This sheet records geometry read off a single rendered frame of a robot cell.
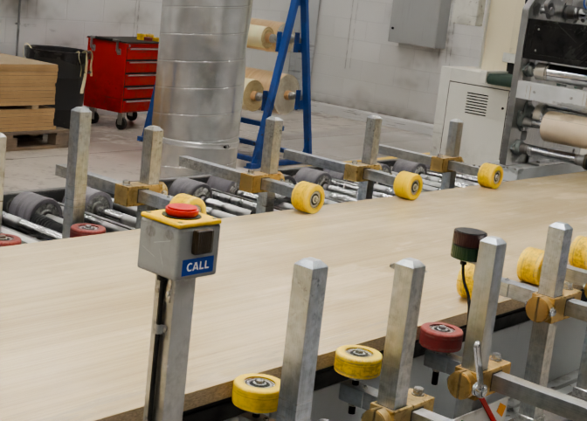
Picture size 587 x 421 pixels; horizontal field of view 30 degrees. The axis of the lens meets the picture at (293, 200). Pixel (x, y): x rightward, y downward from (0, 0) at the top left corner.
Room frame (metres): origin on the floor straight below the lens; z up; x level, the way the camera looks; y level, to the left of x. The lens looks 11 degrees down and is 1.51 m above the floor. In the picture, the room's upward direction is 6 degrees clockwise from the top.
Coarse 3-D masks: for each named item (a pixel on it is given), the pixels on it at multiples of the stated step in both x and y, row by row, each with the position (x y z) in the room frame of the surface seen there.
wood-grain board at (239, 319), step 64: (448, 192) 3.45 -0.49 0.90; (512, 192) 3.58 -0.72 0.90; (576, 192) 3.73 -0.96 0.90; (0, 256) 2.13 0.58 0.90; (64, 256) 2.19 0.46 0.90; (128, 256) 2.24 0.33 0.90; (256, 256) 2.36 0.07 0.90; (320, 256) 2.43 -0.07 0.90; (384, 256) 2.50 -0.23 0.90; (448, 256) 2.57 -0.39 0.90; (512, 256) 2.65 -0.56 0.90; (0, 320) 1.75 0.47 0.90; (64, 320) 1.79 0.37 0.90; (128, 320) 1.83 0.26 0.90; (192, 320) 1.86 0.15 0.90; (256, 320) 1.91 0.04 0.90; (384, 320) 2.00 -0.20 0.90; (448, 320) 2.06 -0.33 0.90; (0, 384) 1.47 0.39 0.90; (64, 384) 1.50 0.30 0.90; (128, 384) 1.53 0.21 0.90; (192, 384) 1.56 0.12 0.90
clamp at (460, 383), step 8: (504, 360) 1.93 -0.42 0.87; (456, 368) 1.86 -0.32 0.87; (464, 368) 1.86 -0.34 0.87; (488, 368) 1.87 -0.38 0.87; (496, 368) 1.88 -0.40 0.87; (504, 368) 1.90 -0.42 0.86; (448, 376) 1.86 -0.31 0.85; (456, 376) 1.84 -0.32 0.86; (464, 376) 1.83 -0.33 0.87; (472, 376) 1.83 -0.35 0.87; (488, 376) 1.86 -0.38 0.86; (448, 384) 1.85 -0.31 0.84; (456, 384) 1.84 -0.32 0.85; (464, 384) 1.83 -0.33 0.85; (472, 384) 1.82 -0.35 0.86; (488, 384) 1.87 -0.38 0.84; (456, 392) 1.84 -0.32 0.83; (464, 392) 1.83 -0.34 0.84; (488, 392) 1.87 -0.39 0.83
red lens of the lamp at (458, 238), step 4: (456, 232) 1.89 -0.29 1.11; (456, 236) 1.89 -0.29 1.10; (460, 236) 1.88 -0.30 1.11; (464, 236) 1.87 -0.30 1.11; (468, 236) 1.87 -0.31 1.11; (472, 236) 1.87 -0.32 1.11; (476, 236) 1.87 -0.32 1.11; (480, 236) 1.87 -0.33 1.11; (484, 236) 1.88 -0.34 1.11; (452, 240) 1.90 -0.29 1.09; (456, 240) 1.88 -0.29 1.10; (460, 240) 1.88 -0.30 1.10; (464, 240) 1.87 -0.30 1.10; (468, 240) 1.87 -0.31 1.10; (472, 240) 1.87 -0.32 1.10; (476, 240) 1.87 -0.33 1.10; (456, 244) 1.88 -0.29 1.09; (460, 244) 1.88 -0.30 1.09; (464, 244) 1.87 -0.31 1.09; (468, 244) 1.87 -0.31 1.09; (472, 244) 1.87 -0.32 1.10; (476, 244) 1.87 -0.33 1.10
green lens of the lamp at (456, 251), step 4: (452, 244) 1.89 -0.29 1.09; (452, 248) 1.89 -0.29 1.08; (456, 248) 1.88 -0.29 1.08; (460, 248) 1.88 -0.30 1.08; (464, 248) 1.87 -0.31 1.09; (452, 252) 1.89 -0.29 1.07; (456, 252) 1.88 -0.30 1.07; (460, 252) 1.87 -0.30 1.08; (464, 252) 1.87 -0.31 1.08; (468, 252) 1.87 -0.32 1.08; (472, 252) 1.87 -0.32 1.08; (476, 252) 1.87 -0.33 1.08; (452, 256) 1.89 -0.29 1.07; (456, 256) 1.88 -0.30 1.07; (460, 256) 1.87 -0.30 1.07; (464, 256) 1.87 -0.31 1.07; (468, 256) 1.87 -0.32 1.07; (472, 256) 1.87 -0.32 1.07; (476, 256) 1.87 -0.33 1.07; (468, 260) 1.87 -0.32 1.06; (472, 260) 1.87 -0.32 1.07; (476, 260) 1.87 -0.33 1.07
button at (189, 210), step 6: (168, 204) 1.29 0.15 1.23; (174, 204) 1.29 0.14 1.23; (180, 204) 1.29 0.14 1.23; (186, 204) 1.30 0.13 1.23; (168, 210) 1.27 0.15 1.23; (174, 210) 1.27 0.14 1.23; (180, 210) 1.27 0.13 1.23; (186, 210) 1.27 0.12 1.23; (192, 210) 1.27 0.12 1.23; (198, 210) 1.28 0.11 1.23; (174, 216) 1.27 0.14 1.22; (180, 216) 1.27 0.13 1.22; (186, 216) 1.27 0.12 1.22; (192, 216) 1.27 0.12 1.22
